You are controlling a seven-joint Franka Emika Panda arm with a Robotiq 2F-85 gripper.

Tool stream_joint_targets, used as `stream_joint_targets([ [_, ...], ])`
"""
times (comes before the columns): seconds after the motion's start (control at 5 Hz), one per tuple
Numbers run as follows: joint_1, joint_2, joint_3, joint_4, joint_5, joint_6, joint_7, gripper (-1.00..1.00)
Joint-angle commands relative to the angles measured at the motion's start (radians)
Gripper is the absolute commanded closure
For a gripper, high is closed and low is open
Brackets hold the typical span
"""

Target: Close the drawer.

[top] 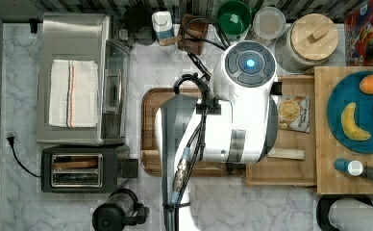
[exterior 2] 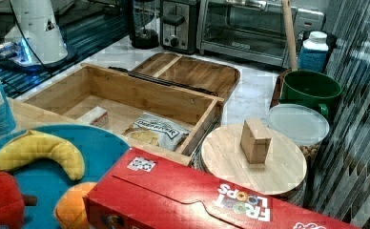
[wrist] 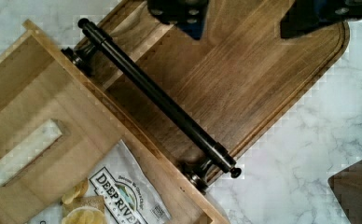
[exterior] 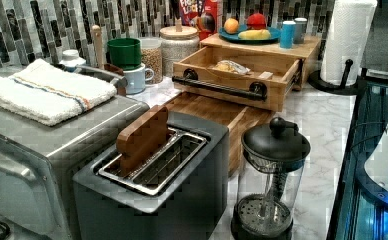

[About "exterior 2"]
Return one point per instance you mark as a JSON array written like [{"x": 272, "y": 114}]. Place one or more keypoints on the wooden rolling pin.
[{"x": 290, "y": 35}]

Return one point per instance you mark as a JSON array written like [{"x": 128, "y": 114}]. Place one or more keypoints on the red plush apple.
[{"x": 13, "y": 203}]

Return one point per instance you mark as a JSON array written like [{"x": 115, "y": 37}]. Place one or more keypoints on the glass jar with clear lid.
[{"x": 304, "y": 126}]

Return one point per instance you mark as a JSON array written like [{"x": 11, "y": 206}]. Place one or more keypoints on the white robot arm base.
[{"x": 36, "y": 40}]

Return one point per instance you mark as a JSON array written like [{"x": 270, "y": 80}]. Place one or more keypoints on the brown utensil holder tray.
[{"x": 278, "y": 87}]

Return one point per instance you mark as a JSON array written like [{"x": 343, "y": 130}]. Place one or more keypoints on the white-lidded blue bottle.
[{"x": 313, "y": 52}]

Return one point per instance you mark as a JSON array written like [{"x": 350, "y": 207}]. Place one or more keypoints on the yellow plush banana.
[{"x": 34, "y": 145}]

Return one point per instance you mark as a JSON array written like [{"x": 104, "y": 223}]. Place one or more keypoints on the blue plate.
[{"x": 47, "y": 181}]

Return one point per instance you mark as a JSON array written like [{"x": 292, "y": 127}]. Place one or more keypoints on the stainless toaster oven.
[{"x": 248, "y": 29}]

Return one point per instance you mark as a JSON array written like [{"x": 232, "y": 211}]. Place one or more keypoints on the glass jar with wooden lid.
[{"x": 256, "y": 157}]

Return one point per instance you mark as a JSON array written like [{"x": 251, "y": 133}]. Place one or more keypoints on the silver two-slot toaster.
[{"x": 178, "y": 25}]

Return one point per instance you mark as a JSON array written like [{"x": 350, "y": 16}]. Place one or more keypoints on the small white red box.
[{"x": 97, "y": 116}]

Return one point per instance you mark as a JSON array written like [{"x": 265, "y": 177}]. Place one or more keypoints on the red Froot Loops box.
[{"x": 144, "y": 191}]

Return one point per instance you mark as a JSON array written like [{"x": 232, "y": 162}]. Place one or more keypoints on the black glass french press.
[{"x": 142, "y": 15}]

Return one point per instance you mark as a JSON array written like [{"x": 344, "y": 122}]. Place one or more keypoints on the wooden serving tray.
[{"x": 192, "y": 73}]

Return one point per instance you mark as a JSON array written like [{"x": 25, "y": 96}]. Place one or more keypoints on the chips bag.
[{"x": 157, "y": 131}]

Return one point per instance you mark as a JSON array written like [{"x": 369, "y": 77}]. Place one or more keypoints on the green plastic cup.
[{"x": 316, "y": 91}]

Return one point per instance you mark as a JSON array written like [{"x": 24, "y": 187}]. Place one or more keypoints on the orange plush fruit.
[{"x": 70, "y": 210}]

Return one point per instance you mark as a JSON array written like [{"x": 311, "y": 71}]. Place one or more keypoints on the wooden drawer with black handle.
[{"x": 127, "y": 98}]

